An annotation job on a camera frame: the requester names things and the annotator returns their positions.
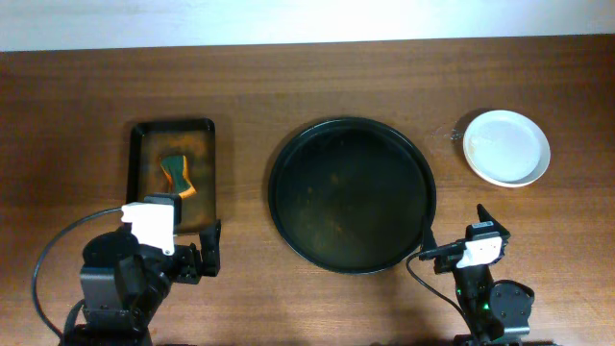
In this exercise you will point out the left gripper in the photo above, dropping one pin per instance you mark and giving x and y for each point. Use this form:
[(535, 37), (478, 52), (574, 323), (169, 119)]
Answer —
[(190, 262)]

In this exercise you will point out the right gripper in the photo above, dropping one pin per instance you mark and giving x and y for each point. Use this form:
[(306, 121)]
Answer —
[(457, 248)]

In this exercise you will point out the green and orange sponge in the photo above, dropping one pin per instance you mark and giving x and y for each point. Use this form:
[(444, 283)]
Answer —
[(175, 170)]

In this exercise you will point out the grey-white plate with sauce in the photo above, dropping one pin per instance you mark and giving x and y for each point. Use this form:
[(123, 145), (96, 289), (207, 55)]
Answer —
[(506, 148)]

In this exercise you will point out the white plate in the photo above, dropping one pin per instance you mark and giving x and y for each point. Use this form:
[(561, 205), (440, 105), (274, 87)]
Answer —
[(538, 179)]

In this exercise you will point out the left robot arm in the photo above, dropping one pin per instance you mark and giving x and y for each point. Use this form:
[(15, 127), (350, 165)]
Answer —
[(124, 283)]

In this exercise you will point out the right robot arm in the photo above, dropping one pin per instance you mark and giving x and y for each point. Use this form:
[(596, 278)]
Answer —
[(495, 312)]

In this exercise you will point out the black rectangular tray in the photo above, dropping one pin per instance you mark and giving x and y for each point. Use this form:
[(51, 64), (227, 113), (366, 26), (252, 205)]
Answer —
[(193, 138)]

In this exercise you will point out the black round tray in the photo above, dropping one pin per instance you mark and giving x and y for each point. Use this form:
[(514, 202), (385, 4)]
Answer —
[(351, 195)]

